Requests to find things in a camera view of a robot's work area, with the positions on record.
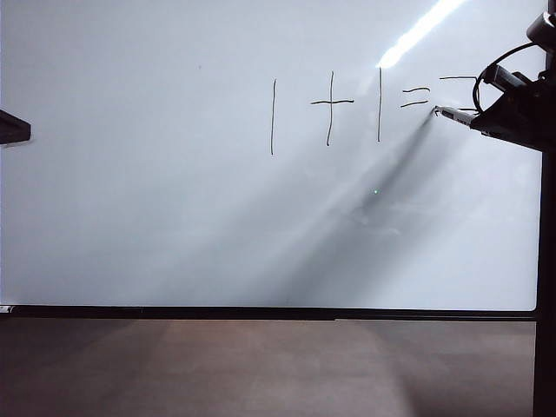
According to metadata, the white board with black frame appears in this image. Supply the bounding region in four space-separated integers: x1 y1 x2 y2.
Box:
0 0 548 314

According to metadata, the black whiteboard pen tray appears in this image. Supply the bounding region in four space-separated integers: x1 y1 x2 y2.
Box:
0 306 338 323

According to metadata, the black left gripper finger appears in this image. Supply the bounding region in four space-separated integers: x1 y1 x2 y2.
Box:
0 109 32 127

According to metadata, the black marker pen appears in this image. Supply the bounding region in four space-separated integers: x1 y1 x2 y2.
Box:
434 105 481 128

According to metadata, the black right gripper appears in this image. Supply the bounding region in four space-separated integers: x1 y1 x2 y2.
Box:
470 63 556 154

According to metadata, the black whiteboard stand post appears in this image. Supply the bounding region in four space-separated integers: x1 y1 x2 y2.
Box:
533 147 556 417

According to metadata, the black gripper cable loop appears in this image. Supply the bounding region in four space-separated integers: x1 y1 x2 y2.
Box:
472 40 539 115

